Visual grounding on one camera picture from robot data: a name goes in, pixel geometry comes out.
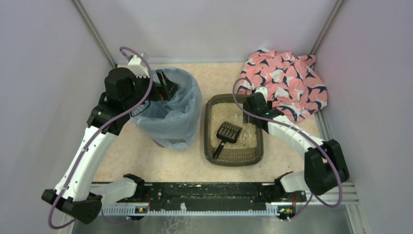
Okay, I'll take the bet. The black litter scoop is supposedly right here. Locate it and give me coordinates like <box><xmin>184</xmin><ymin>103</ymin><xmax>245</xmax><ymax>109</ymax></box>
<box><xmin>212</xmin><ymin>122</ymin><xmax>242</xmax><ymax>159</ymax></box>

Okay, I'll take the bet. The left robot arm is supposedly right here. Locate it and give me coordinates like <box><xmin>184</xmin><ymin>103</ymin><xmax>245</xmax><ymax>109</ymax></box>
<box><xmin>41</xmin><ymin>67</ymin><xmax>180</xmax><ymax>224</ymax></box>

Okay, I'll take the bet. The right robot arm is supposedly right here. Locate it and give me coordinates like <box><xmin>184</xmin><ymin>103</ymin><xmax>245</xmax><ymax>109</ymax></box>
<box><xmin>243</xmin><ymin>93</ymin><xmax>350</xmax><ymax>195</ymax></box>

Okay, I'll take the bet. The brown litter box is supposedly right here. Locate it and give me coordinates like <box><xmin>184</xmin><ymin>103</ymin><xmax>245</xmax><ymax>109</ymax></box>
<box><xmin>204</xmin><ymin>94</ymin><xmax>263</xmax><ymax>167</ymax></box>

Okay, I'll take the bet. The blue-lined trash bin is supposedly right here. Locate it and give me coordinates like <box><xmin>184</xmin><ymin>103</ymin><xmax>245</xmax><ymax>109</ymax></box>
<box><xmin>130</xmin><ymin>66</ymin><xmax>203</xmax><ymax>151</ymax></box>

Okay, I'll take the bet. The pink patterned cloth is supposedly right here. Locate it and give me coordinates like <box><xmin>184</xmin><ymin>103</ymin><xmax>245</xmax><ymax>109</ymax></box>
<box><xmin>235</xmin><ymin>48</ymin><xmax>328</xmax><ymax>123</ymax></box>

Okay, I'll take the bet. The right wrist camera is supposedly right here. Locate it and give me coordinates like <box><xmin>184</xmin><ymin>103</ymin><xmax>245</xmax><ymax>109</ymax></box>
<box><xmin>255</xmin><ymin>86</ymin><xmax>268</xmax><ymax>100</ymax></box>

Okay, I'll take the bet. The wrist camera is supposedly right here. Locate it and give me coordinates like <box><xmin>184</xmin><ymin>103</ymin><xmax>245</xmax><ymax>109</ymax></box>
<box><xmin>255</xmin><ymin>86</ymin><xmax>268</xmax><ymax>100</ymax></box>
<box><xmin>127</xmin><ymin>55</ymin><xmax>149</xmax><ymax>78</ymax></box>

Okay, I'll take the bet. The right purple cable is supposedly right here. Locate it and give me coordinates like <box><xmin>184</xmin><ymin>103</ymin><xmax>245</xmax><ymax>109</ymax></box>
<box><xmin>232</xmin><ymin>77</ymin><xmax>344</xmax><ymax>222</ymax></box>

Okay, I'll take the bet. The purple cable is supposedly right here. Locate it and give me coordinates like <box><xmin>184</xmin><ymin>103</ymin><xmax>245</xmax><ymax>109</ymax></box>
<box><xmin>47</xmin><ymin>46</ymin><xmax>154</xmax><ymax>230</ymax></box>
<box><xmin>232</xmin><ymin>77</ymin><xmax>344</xmax><ymax>222</ymax></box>

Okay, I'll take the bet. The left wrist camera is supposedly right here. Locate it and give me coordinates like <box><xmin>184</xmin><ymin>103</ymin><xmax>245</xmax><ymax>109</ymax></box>
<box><xmin>127</xmin><ymin>55</ymin><xmax>149</xmax><ymax>78</ymax></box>

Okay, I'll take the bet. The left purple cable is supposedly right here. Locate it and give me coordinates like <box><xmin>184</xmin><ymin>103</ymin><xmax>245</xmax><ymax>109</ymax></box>
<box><xmin>47</xmin><ymin>46</ymin><xmax>154</xmax><ymax>230</ymax></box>

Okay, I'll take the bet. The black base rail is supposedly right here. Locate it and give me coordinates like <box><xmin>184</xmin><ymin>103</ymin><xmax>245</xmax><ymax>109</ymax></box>
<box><xmin>94</xmin><ymin>182</ymin><xmax>359</xmax><ymax>217</ymax></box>

